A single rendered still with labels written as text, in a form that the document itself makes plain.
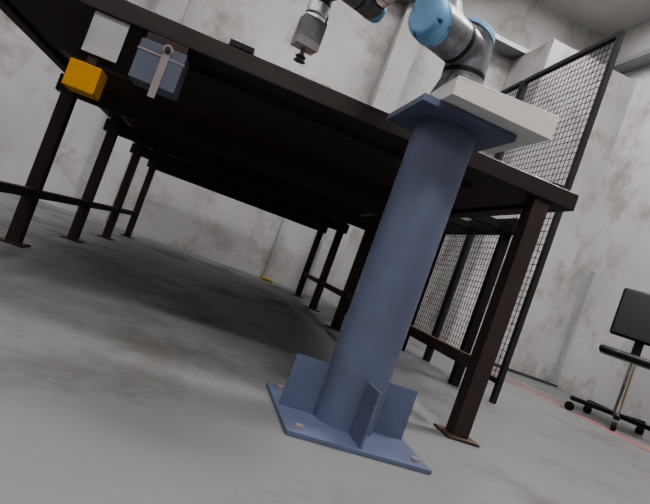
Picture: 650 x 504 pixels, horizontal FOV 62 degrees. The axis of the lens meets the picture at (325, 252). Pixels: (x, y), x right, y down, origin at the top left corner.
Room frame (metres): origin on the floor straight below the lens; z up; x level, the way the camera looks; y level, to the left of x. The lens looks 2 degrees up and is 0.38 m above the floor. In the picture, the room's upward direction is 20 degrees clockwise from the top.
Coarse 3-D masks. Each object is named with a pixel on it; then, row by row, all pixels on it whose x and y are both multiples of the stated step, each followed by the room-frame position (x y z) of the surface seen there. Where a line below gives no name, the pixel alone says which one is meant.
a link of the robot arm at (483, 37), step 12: (480, 24) 1.40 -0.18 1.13; (480, 36) 1.39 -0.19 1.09; (492, 36) 1.42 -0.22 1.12; (468, 48) 1.38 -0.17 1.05; (480, 48) 1.40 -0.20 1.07; (492, 48) 1.43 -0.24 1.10; (444, 60) 1.43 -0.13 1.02; (456, 60) 1.41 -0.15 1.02; (468, 60) 1.40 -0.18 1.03; (480, 60) 1.41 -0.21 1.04
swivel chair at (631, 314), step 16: (624, 288) 4.42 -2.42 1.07; (624, 304) 4.37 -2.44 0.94; (640, 304) 4.32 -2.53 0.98; (624, 320) 4.33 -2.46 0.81; (640, 320) 4.29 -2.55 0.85; (624, 336) 4.31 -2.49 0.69; (640, 336) 4.26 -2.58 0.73; (608, 352) 3.96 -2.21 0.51; (624, 352) 3.91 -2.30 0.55; (640, 352) 4.27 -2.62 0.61; (624, 384) 4.07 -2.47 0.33; (576, 400) 4.12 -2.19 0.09; (624, 400) 4.06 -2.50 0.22; (624, 416) 4.02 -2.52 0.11; (640, 432) 4.20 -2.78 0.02
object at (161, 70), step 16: (144, 48) 1.53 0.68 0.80; (160, 48) 1.54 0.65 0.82; (176, 48) 1.56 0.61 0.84; (144, 64) 1.54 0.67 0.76; (160, 64) 1.54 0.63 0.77; (176, 64) 1.55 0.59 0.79; (144, 80) 1.54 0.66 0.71; (160, 80) 1.54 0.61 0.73; (176, 80) 1.55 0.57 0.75; (176, 96) 1.62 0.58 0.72
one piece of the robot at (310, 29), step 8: (304, 16) 1.81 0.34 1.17; (312, 16) 1.81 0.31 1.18; (320, 16) 1.82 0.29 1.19; (304, 24) 1.80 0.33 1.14; (312, 24) 1.82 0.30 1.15; (320, 24) 1.83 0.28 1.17; (296, 32) 1.83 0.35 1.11; (304, 32) 1.81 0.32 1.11; (312, 32) 1.82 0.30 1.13; (320, 32) 1.83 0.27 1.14; (296, 40) 1.80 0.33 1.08; (304, 40) 1.81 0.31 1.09; (312, 40) 1.82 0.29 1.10; (320, 40) 1.84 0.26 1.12; (304, 48) 1.84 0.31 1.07; (312, 48) 1.83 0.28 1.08
